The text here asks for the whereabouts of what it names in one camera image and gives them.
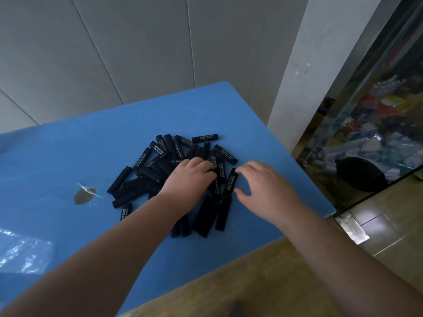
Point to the person's right hand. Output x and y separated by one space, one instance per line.
271 194

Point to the person's left hand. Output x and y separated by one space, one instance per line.
186 188

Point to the person's left fingers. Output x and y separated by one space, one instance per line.
198 166

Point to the person's right thumb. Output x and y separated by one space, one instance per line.
244 198

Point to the small black printed box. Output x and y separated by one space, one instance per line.
230 183

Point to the person's right forearm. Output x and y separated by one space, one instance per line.
343 270

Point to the person's left forearm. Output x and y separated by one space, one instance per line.
99 267

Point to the pile of black boxes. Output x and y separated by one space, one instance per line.
148 173

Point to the metal floor hinge plate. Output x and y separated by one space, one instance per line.
352 228

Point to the round gold sticker with tape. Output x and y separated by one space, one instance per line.
84 195

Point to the black round object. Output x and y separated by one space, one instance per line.
362 174

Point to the heap of colourful goods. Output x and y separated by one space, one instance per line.
380 128

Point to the glass door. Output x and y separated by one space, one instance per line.
380 79

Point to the clear plastic bag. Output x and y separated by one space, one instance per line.
23 252

